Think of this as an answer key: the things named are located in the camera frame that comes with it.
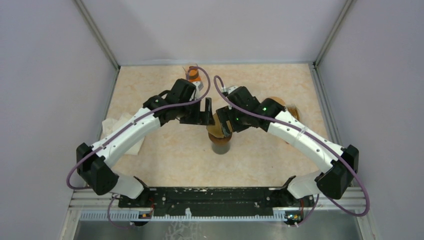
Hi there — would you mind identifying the white cloth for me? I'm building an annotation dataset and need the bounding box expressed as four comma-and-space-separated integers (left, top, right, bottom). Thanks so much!
101, 112, 146, 157

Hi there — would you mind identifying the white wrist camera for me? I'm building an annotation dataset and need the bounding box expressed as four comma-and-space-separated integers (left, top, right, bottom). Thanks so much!
221, 85, 239, 97
193, 81, 204, 99

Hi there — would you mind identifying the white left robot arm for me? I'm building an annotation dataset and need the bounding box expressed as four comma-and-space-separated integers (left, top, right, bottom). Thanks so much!
75, 78, 215, 207

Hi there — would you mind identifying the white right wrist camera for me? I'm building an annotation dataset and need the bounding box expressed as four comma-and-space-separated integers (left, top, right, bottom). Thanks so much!
221, 85, 239, 97

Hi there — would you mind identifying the brown paper coffee filter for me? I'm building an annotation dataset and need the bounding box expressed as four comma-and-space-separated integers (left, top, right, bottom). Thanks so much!
206, 113, 233, 139

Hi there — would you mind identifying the coffee filter box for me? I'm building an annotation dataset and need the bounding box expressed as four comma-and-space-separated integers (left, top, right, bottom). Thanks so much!
286, 104, 301, 121

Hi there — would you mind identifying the orange glass flask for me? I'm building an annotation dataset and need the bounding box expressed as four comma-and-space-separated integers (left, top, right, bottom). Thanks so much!
183, 63, 202, 83

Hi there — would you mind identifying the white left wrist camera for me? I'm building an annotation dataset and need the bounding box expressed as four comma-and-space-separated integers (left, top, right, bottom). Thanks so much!
193, 81, 204, 99

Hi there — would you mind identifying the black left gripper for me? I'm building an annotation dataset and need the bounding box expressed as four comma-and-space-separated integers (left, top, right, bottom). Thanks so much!
177, 96, 215, 125

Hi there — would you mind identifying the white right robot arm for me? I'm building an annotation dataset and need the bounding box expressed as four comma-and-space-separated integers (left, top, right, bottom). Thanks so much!
216, 86, 359, 206

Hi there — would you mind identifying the left aluminium frame post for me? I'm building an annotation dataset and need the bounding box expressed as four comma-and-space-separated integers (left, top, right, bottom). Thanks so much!
72, 0, 121, 71

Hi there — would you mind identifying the aluminium corner frame post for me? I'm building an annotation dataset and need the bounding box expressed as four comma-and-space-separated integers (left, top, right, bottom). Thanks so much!
313, 0, 357, 69

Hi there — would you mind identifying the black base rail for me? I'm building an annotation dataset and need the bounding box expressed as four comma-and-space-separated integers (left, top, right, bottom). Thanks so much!
69, 186, 332, 222

